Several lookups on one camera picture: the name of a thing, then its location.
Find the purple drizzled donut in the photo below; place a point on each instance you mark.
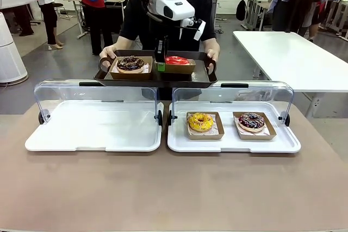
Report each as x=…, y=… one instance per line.
x=251, y=122

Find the dark brown serving tray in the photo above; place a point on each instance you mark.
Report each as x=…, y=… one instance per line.
x=201, y=75

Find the red glazed donut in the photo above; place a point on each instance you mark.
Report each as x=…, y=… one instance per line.
x=179, y=69
x=176, y=60

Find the person in black t-shirt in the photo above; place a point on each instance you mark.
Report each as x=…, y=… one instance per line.
x=136, y=25

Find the person's right forearm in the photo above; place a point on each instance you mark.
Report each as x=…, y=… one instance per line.
x=123, y=43

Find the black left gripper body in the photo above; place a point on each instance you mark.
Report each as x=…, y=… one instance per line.
x=167, y=29

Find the chocolate sprinkled donut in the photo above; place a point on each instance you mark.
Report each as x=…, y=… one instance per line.
x=130, y=63

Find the white background workbench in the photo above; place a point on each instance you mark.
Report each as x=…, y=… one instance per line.
x=253, y=12

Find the person's left hand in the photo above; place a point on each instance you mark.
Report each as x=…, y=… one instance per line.
x=214, y=55

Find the yellow sprinkled donut in box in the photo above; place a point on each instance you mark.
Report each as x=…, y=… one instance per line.
x=206, y=137

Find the clear display lid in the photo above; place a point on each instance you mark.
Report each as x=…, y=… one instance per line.
x=108, y=93
x=206, y=93

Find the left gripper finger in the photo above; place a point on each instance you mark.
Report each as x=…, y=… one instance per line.
x=166, y=48
x=160, y=52

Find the black backpack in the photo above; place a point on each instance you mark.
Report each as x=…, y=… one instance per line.
x=240, y=9

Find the large white table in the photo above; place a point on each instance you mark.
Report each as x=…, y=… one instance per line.
x=293, y=58

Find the white display tray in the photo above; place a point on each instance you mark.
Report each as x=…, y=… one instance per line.
x=231, y=142
x=92, y=128

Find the person in pink top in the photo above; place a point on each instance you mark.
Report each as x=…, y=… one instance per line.
x=50, y=20

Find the person in black trousers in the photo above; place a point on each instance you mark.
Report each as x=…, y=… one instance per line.
x=23, y=20

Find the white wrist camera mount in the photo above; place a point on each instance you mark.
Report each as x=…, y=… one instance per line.
x=199, y=29

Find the person's right hand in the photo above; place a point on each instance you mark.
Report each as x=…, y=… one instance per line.
x=108, y=51

